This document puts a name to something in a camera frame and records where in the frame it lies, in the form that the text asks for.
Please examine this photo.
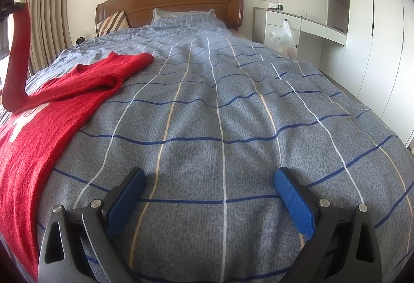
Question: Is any wooden headboard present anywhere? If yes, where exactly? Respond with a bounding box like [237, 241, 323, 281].
[96, 0, 244, 36]

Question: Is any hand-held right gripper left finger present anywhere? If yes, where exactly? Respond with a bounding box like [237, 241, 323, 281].
[37, 167, 147, 283]

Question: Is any striped cushion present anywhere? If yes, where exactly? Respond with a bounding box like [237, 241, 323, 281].
[97, 10, 130, 36]

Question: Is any white plastic bag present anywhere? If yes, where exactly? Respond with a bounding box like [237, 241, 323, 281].
[269, 20, 298, 60]

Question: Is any beige curtain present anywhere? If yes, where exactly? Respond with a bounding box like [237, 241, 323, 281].
[13, 0, 73, 77]

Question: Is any red knitted sweater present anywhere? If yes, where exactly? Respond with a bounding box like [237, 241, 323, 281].
[0, 2, 155, 282]

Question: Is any bed with blue checked duvet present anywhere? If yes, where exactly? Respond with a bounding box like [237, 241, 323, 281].
[0, 11, 414, 283]

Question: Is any white desk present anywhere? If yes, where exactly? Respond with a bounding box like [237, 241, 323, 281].
[252, 6, 349, 61]

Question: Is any white wardrobe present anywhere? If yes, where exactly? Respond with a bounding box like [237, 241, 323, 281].
[323, 0, 414, 141]

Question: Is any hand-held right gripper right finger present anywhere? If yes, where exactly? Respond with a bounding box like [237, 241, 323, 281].
[273, 167, 383, 283]

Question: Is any grey pillow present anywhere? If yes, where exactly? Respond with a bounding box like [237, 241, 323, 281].
[152, 8, 217, 28]

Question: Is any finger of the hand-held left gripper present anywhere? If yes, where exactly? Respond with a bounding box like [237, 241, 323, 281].
[0, 0, 27, 20]

